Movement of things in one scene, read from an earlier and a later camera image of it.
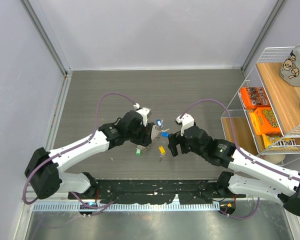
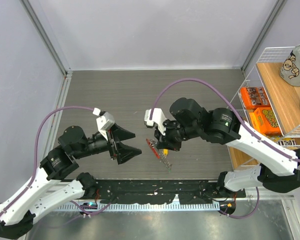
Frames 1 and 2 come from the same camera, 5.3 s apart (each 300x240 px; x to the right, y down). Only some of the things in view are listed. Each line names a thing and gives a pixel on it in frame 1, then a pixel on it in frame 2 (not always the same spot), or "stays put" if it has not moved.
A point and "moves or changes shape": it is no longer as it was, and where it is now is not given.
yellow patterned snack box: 279,142 stays put
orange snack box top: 253,97 stays put
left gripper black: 145,138 to 123,152
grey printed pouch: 295,70 stays put
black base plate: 141,191 stays put
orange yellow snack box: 265,121 stays put
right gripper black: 173,138 to 165,141
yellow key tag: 162,149 moves or changes shape
